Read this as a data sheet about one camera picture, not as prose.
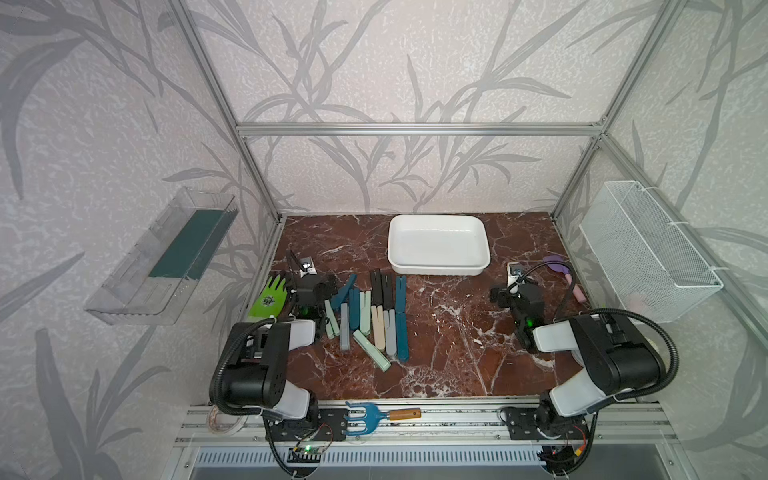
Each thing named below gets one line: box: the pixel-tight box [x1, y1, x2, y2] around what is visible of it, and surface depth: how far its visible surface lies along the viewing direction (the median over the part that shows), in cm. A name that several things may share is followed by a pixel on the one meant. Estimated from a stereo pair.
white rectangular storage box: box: [387, 214, 491, 277], surface depth 112 cm
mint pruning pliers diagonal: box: [352, 329, 391, 373], surface depth 86 cm
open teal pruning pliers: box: [331, 274, 357, 312], surface depth 98 cm
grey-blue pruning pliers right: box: [383, 309, 397, 356], surface depth 88 cm
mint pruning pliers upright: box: [359, 291, 371, 336], surface depth 93 cm
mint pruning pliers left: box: [324, 299, 340, 340], surface depth 91 cm
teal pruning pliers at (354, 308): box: [349, 288, 360, 330], surface depth 95 cm
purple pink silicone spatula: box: [543, 255, 587, 303], surface depth 102 cm
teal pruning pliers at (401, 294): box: [395, 275, 407, 314], surface depth 98 cm
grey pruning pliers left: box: [340, 303, 350, 351], surface depth 89 cm
